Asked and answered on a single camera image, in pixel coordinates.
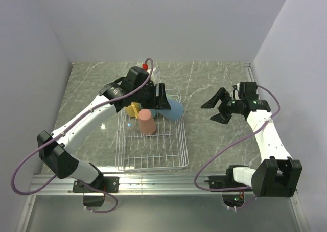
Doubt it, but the green plastic tumbler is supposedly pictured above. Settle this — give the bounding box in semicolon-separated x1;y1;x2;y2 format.
167;95;178;101

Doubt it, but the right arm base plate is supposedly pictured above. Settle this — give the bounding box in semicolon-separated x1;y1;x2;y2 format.
203;175;252;192

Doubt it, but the salmon pink plastic tumbler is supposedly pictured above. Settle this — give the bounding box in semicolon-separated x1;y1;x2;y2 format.
138;109;156;135

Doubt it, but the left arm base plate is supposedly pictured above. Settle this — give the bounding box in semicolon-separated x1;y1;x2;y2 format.
72;176;120;193

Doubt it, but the blue plastic tumbler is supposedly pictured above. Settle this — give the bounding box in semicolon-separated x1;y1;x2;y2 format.
150;98;183;121

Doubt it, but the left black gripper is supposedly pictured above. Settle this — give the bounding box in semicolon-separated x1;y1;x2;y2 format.
133;83;170;110

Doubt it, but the yellow ceramic mug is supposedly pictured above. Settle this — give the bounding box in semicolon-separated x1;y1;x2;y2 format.
125;102;141;119

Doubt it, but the aluminium mounting rail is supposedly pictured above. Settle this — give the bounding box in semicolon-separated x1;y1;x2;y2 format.
36;172;218;196

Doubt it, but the white wire dish rack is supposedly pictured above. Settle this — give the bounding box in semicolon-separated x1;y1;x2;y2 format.
115;89;189;172

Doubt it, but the clear faceted drinking glass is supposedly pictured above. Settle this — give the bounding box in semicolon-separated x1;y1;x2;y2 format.
124;121;137;138

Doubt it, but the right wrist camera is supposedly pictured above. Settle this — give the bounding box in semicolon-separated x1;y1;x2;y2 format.
230;83;241;100

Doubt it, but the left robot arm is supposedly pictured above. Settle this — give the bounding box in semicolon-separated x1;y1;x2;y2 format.
37;66;171;192

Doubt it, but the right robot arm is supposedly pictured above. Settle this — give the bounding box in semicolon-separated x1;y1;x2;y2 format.
201;82;302;197

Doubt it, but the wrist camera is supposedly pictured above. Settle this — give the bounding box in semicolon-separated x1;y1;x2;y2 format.
230;83;241;100
142;64;160;83

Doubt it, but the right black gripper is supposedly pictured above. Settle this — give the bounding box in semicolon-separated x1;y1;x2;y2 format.
201;87;244;125

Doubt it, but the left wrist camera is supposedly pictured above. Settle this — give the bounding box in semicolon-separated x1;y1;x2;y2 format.
142;64;160;83

